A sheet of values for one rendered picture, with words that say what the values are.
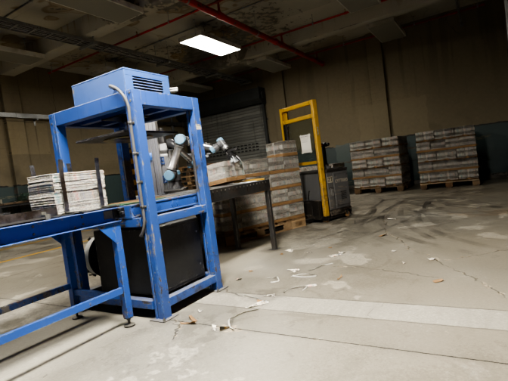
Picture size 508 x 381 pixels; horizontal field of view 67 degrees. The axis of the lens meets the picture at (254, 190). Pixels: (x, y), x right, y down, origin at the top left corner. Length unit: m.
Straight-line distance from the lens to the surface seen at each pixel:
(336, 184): 6.13
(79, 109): 3.11
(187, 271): 3.03
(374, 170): 9.67
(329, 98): 11.77
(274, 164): 5.46
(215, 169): 4.17
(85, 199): 2.75
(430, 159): 9.38
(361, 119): 11.43
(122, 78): 2.94
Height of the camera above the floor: 0.92
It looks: 3 degrees down
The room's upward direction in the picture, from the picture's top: 7 degrees counter-clockwise
